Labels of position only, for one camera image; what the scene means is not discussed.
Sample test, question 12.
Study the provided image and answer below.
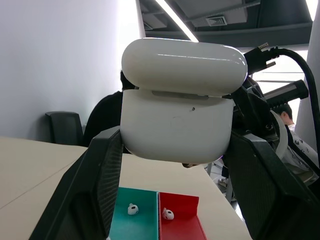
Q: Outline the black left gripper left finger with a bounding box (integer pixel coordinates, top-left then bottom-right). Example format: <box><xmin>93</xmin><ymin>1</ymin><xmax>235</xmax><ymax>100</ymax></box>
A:
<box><xmin>29</xmin><ymin>125</ymin><xmax>125</xmax><ymax>240</ymax></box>

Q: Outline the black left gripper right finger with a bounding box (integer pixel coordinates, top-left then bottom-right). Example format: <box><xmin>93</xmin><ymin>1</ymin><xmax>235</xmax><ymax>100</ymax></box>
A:
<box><xmin>223</xmin><ymin>131</ymin><xmax>320</xmax><ymax>240</ymax></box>

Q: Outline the white earbud charging case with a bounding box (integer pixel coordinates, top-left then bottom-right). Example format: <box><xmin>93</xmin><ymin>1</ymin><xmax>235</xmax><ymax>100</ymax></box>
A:
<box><xmin>119</xmin><ymin>37</ymin><xmax>249</xmax><ymax>165</ymax></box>

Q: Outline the person in patterned shirt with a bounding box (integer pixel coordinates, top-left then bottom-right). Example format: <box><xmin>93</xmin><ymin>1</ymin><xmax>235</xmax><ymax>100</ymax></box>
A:
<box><xmin>277</xmin><ymin>102</ymin><xmax>320</xmax><ymax>187</ymax></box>

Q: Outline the black ribbed bar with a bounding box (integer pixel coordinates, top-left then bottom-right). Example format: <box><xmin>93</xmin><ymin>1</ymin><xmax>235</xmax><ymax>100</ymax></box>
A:
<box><xmin>263</xmin><ymin>79</ymin><xmax>309</xmax><ymax>107</ymax></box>

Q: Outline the white earbud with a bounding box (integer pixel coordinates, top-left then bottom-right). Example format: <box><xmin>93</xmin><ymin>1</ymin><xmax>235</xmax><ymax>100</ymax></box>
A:
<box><xmin>126</xmin><ymin>202</ymin><xmax>140</xmax><ymax>216</ymax></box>
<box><xmin>161</xmin><ymin>207</ymin><xmax>175</xmax><ymax>221</ymax></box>

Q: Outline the teal plastic tray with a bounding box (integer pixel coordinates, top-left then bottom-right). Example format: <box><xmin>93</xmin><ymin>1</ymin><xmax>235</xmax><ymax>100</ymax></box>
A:
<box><xmin>108</xmin><ymin>187</ymin><xmax>161</xmax><ymax>240</ymax></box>

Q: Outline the black office chair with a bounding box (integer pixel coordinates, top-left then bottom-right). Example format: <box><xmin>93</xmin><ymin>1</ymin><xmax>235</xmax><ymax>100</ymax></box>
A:
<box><xmin>44</xmin><ymin>111</ymin><xmax>85</xmax><ymax>146</ymax></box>

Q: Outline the person in black clothes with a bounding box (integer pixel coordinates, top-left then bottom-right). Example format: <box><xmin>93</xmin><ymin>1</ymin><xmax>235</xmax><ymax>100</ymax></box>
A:
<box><xmin>83</xmin><ymin>69</ymin><xmax>137</xmax><ymax>148</ymax></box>

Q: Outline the red plastic tray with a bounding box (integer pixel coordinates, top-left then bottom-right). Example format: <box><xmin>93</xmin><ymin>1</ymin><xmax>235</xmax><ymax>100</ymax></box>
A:
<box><xmin>157</xmin><ymin>191</ymin><xmax>208</xmax><ymax>240</ymax></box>

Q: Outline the ceiling air vent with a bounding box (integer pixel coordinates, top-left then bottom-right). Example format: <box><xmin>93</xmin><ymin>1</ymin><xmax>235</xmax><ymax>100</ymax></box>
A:
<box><xmin>204</xmin><ymin>15</ymin><xmax>228</xmax><ymax>27</ymax></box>

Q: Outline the ceiling light strip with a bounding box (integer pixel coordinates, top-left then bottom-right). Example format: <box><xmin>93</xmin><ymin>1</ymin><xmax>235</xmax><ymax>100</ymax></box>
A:
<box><xmin>154</xmin><ymin>0</ymin><xmax>201</xmax><ymax>43</ymax></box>

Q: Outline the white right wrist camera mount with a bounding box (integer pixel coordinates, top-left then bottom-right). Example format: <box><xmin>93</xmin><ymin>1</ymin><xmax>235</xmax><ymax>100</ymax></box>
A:
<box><xmin>271</xmin><ymin>109</ymin><xmax>290</xmax><ymax>161</ymax></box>

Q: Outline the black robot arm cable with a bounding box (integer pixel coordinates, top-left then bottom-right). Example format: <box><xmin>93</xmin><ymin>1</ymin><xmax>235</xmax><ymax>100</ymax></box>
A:
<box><xmin>243</xmin><ymin>41</ymin><xmax>320</xmax><ymax>176</ymax></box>

